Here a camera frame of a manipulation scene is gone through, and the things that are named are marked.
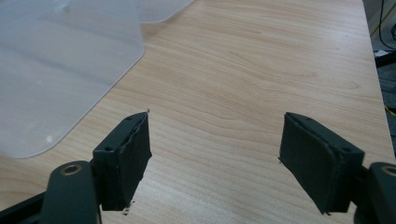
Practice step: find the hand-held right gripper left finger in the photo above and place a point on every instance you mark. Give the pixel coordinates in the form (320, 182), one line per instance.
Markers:
(120, 168)

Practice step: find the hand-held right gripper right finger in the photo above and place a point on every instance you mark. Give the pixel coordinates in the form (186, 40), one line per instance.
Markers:
(317, 161)

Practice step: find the translucent white plastic mat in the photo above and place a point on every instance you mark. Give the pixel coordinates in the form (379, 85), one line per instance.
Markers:
(56, 71)
(162, 9)

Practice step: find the black metal stand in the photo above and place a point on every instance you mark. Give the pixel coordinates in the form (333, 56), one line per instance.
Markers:
(385, 58)

